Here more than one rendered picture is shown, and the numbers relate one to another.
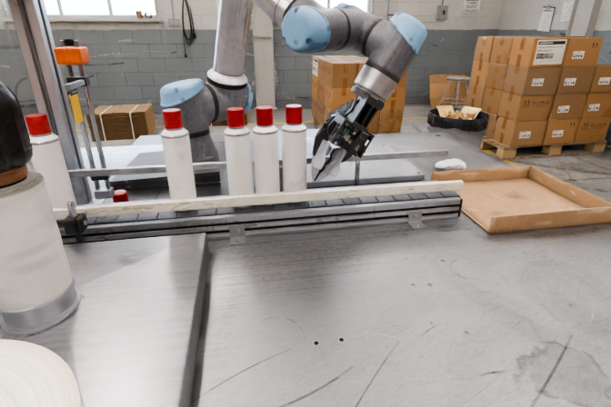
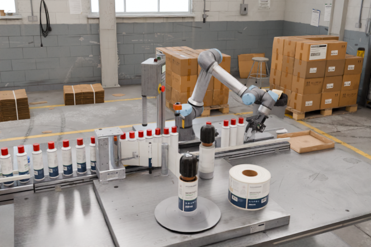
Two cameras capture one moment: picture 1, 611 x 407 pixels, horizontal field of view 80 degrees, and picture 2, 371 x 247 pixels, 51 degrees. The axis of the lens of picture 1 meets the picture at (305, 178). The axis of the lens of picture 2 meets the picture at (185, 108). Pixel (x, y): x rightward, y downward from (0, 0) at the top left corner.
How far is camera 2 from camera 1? 1.90 m
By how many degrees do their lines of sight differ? 14
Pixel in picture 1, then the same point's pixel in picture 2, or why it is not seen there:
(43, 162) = (175, 140)
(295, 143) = (242, 129)
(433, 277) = (287, 164)
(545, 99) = (318, 80)
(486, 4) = (274, 2)
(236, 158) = (226, 135)
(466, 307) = (297, 169)
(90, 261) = not seen: hidden behind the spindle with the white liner
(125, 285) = (218, 170)
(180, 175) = not seen: hidden behind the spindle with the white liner
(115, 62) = not seen: outside the picture
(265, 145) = (234, 130)
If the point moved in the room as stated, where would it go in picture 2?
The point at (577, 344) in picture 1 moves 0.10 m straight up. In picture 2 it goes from (321, 172) to (323, 157)
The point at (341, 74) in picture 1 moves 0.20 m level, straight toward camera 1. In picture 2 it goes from (186, 65) to (188, 69)
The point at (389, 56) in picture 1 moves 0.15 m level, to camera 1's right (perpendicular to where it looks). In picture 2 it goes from (269, 103) to (290, 102)
